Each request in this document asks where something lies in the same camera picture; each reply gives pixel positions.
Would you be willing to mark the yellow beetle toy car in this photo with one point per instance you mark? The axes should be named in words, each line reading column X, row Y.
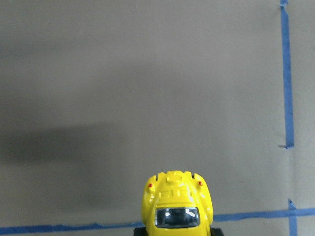
column 176, row 203

